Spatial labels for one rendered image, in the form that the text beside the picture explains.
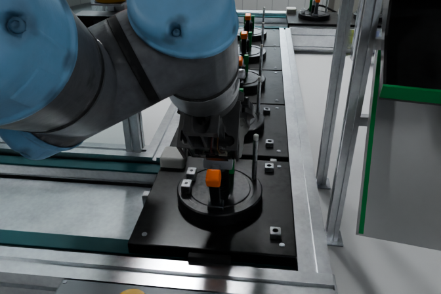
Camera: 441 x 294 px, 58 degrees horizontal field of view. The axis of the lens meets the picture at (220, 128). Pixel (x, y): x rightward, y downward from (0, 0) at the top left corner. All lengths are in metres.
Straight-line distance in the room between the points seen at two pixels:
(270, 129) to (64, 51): 0.72
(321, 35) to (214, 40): 1.51
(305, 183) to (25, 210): 0.51
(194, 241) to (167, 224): 0.06
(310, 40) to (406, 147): 1.19
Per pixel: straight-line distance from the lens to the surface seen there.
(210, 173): 0.55
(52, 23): 0.17
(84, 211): 0.77
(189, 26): 0.27
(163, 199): 0.67
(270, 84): 1.11
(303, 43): 1.77
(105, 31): 0.30
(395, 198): 0.62
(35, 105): 0.19
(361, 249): 0.78
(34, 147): 0.31
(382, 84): 0.50
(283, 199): 0.67
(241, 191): 0.65
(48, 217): 0.78
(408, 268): 0.78
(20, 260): 0.65
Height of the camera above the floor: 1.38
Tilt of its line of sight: 28 degrees down
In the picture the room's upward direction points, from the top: straight up
